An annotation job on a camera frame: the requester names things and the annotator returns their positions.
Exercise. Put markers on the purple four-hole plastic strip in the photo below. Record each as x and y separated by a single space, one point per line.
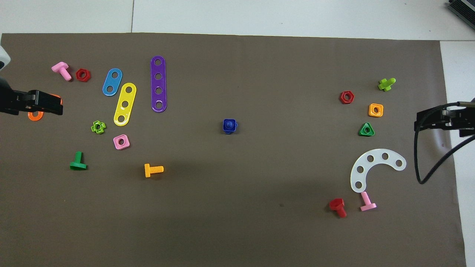
158 83

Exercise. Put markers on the white curved five-hole plate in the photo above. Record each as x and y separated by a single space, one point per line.
362 167

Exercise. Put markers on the dark green plastic bolt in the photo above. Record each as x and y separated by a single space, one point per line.
78 163

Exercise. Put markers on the green cross-shaped plastic nut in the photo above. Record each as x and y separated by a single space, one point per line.
98 127

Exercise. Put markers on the orange square plastic nut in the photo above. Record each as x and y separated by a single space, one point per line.
376 110

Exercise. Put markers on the green triangular plastic nut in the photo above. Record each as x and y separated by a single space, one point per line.
366 129

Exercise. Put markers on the pink plastic bolt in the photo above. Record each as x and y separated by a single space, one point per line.
367 202
61 69

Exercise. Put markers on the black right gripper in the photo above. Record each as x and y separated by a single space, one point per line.
467 118

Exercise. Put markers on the grey ribbed device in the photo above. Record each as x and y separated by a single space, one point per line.
463 9

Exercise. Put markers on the red plastic bolt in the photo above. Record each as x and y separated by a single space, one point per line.
338 207

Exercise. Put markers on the blue square plastic nut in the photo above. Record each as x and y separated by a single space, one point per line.
225 122

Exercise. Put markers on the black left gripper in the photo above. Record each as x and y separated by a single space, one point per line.
16 102

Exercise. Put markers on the yellow three-hole plastic strip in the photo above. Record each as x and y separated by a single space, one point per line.
125 104

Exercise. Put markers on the orange plastic bolt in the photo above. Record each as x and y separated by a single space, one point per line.
153 170

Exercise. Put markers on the brown table mat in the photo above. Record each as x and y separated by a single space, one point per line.
237 207

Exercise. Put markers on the orange angled plastic plate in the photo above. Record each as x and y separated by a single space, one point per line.
35 116

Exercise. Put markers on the blue two-hole plastic strip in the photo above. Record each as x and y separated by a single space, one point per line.
112 82

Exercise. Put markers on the pink square plastic nut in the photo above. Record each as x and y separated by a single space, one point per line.
121 141

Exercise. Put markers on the lime green cross-head bolt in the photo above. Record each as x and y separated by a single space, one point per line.
386 84

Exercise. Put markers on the red hexagonal plastic nut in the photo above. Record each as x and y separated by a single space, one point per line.
83 75
347 97

